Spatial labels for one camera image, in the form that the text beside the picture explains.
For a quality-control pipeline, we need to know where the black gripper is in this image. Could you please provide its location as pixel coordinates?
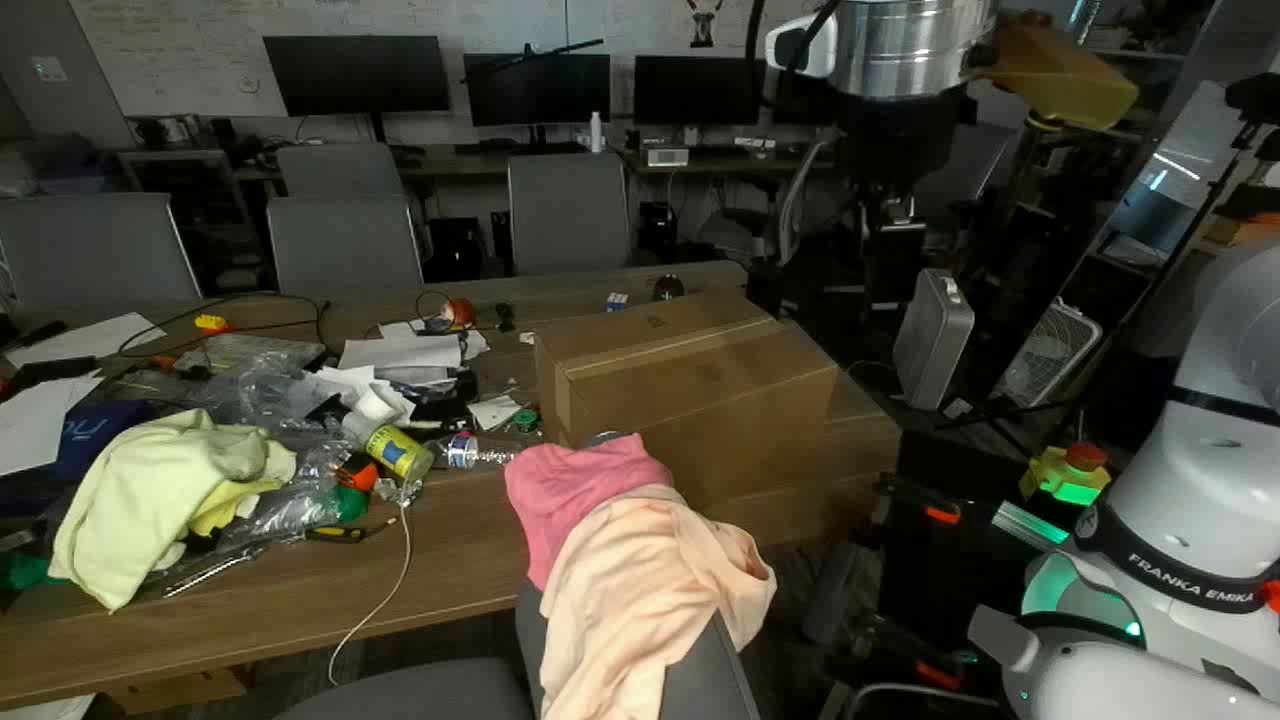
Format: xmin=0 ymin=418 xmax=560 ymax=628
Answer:
xmin=836 ymin=87 xmax=967 ymax=183

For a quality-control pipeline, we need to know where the pink cloth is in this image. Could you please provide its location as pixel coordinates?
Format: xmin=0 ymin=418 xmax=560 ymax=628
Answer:
xmin=501 ymin=430 xmax=678 ymax=590

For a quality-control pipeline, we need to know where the peach cloth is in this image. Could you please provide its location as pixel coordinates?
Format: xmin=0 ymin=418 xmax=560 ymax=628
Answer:
xmin=535 ymin=479 xmax=780 ymax=720

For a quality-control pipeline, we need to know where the brown cardboard box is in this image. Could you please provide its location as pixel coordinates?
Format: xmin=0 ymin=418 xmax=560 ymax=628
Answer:
xmin=534 ymin=289 xmax=906 ymax=553

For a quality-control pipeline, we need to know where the grey office chair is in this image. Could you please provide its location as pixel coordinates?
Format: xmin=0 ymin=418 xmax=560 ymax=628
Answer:
xmin=274 ymin=582 xmax=766 ymax=720
xmin=264 ymin=196 xmax=428 ymax=296
xmin=952 ymin=120 xmax=1026 ymax=222
xmin=277 ymin=140 xmax=408 ymax=203
xmin=0 ymin=191 xmax=203 ymax=323
xmin=504 ymin=152 xmax=632 ymax=274

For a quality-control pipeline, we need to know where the white ribbed heater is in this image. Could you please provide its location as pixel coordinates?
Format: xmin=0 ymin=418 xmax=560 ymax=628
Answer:
xmin=887 ymin=266 xmax=980 ymax=412

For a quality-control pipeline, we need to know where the black computer monitor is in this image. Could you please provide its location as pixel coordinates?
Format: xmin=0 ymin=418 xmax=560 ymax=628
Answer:
xmin=461 ymin=49 xmax=617 ymax=130
xmin=632 ymin=53 xmax=768 ymax=130
xmin=262 ymin=33 xmax=455 ymax=120

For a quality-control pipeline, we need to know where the white grille appliance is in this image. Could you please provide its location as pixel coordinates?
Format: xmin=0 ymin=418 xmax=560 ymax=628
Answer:
xmin=994 ymin=296 xmax=1109 ymax=412

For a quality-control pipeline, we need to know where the green and orange toy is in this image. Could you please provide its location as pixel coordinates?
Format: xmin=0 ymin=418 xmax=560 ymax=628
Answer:
xmin=1019 ymin=443 xmax=1114 ymax=512

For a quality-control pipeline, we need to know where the small white card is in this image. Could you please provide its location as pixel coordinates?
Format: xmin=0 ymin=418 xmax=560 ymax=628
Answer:
xmin=466 ymin=391 xmax=524 ymax=430

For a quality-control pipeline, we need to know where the small plastic water bottle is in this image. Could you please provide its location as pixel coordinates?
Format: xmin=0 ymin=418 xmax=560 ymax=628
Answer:
xmin=436 ymin=430 xmax=524 ymax=472

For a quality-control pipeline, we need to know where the stack of white papers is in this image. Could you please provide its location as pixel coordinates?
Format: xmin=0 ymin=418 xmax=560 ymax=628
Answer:
xmin=338 ymin=319 xmax=491 ymax=391

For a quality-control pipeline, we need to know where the yellow labelled can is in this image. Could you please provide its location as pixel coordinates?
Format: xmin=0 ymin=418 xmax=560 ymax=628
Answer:
xmin=359 ymin=418 xmax=440 ymax=489

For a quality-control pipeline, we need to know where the orange plastic piece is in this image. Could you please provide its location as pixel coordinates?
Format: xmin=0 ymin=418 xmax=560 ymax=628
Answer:
xmin=338 ymin=456 xmax=386 ymax=496

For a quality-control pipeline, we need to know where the clear plastic bag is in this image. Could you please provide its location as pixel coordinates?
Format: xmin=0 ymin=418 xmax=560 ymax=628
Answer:
xmin=177 ymin=347 xmax=353 ymax=534

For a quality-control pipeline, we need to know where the white paper sheet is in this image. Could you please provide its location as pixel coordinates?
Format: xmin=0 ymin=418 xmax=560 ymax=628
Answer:
xmin=0 ymin=307 xmax=170 ymax=372
xmin=0 ymin=372 xmax=109 ymax=479

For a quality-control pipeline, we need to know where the yellow cloth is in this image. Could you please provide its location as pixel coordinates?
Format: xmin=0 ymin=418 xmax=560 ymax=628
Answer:
xmin=49 ymin=406 xmax=302 ymax=617

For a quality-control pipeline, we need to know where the blue bag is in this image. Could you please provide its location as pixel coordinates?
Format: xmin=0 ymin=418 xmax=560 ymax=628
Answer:
xmin=52 ymin=394 xmax=153 ymax=485

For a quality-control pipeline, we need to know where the green plastic item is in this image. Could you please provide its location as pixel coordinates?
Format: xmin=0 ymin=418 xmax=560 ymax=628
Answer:
xmin=0 ymin=553 xmax=52 ymax=595

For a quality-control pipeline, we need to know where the yellow wrist camera mount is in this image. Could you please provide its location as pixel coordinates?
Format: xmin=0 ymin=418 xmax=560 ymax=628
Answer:
xmin=980 ymin=13 xmax=1145 ymax=134

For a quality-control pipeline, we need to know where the long wooden wall desk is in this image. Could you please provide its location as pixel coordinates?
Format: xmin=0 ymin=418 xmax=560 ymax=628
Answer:
xmin=117 ymin=123 xmax=925 ymax=183

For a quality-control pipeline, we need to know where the thin white cable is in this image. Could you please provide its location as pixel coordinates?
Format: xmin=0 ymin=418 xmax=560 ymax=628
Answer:
xmin=325 ymin=489 xmax=416 ymax=690

